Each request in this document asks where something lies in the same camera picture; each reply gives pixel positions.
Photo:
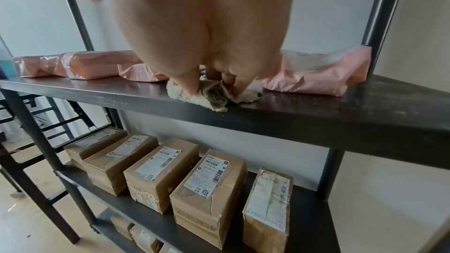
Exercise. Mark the black metal frame cart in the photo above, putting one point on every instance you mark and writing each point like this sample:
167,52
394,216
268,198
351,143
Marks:
31,124

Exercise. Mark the brown cardboard parcel box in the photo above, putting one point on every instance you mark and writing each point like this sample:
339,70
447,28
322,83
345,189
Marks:
207,202
158,179
144,239
267,218
116,163
121,225
93,142

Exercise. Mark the cream fluffy cleaning cloth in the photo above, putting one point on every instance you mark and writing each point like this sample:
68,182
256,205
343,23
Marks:
214,99

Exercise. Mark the dark metal shelving rack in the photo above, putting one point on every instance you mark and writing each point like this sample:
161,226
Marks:
351,118

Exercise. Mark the pink plastic mailer parcel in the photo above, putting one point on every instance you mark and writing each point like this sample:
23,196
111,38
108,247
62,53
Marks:
140,72
102,64
316,71
38,65

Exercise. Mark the person's right hand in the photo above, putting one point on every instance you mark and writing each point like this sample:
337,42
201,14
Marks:
197,18

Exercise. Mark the translucent blue container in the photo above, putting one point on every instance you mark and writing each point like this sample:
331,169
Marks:
7,63

